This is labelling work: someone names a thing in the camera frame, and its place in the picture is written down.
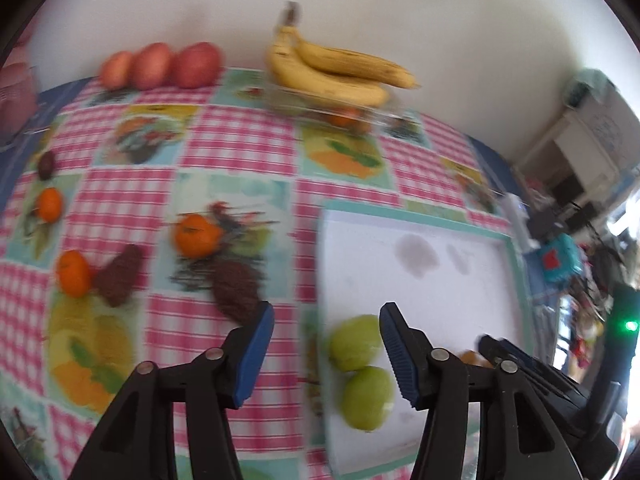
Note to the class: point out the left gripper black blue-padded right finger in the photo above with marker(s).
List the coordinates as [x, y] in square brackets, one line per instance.
[518, 437]

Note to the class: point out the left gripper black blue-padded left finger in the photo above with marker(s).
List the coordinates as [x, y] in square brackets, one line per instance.
[135, 438]

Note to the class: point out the green guava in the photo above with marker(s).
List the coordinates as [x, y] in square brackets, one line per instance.
[355, 343]
[368, 398]

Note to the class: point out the orange tangerine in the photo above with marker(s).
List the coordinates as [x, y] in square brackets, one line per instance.
[195, 236]
[50, 205]
[74, 274]

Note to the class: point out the dark passion fruit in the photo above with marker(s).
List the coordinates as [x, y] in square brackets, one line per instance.
[234, 286]
[46, 166]
[115, 281]

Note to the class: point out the white tray with teal rim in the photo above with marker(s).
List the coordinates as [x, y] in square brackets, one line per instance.
[454, 281]

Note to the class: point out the teal box with red label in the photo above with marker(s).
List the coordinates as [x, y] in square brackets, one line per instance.
[560, 259]

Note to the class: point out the pink checkered fruit tablecloth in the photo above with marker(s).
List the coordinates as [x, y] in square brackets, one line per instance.
[136, 225]

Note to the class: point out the white shelf unit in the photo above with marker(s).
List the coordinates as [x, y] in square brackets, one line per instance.
[594, 142]

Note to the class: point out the blue plaid tablecloth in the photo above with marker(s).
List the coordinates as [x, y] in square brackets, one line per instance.
[27, 124]

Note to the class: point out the clear plastic fruit container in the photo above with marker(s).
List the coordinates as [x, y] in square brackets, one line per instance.
[355, 119]

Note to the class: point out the pink flower bouquet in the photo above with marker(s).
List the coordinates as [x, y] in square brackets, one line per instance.
[18, 90]

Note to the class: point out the left red apple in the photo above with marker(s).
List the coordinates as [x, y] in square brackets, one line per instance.
[114, 72]

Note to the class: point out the red apple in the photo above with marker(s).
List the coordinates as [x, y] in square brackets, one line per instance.
[151, 66]
[114, 72]
[196, 66]

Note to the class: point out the middle red apple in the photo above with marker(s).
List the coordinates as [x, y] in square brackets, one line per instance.
[151, 66]

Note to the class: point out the right red apple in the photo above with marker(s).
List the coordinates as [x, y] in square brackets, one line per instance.
[196, 66]

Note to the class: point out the yellow banana bunch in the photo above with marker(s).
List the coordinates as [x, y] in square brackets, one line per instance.
[333, 74]

